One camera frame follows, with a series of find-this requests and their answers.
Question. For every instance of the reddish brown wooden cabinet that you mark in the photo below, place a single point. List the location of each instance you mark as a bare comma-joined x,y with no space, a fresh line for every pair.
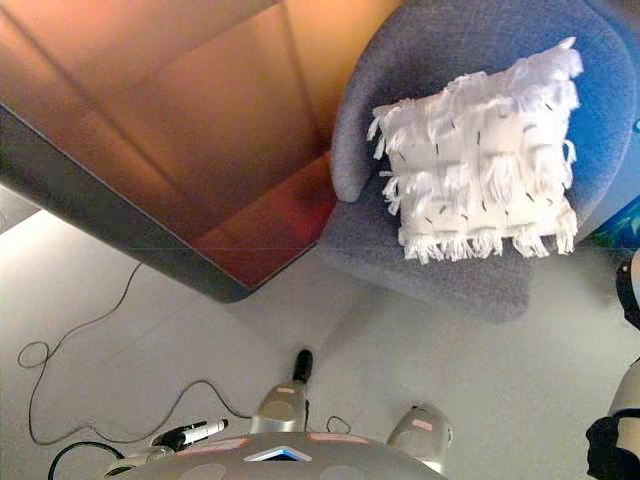
175,125

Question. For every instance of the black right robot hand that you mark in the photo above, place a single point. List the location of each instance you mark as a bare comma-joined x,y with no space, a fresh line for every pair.
629,295

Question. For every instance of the teal blue object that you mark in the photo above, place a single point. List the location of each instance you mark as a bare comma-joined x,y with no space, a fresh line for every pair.
622,225

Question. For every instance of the silver robot leg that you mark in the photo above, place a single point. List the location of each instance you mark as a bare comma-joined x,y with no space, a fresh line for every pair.
422,435
282,405

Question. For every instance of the silver right robot leg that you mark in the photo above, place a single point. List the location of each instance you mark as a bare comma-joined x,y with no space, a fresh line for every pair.
422,435

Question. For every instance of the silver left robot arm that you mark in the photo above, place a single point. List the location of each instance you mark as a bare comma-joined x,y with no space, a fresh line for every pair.
145,457

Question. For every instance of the silver left robot leg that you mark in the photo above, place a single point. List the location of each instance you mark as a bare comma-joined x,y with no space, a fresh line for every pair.
282,405

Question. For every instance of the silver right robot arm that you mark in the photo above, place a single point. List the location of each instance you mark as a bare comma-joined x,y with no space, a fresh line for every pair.
620,435

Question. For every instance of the grey fabric sofa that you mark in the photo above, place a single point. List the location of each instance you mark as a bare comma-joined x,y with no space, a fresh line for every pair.
450,290

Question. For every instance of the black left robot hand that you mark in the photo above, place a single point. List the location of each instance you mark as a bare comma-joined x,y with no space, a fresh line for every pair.
200,430

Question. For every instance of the white fringed pillow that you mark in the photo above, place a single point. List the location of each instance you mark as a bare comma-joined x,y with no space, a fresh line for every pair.
480,165

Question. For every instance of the grey robot torso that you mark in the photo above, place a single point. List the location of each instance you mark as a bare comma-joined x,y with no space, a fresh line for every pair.
280,465

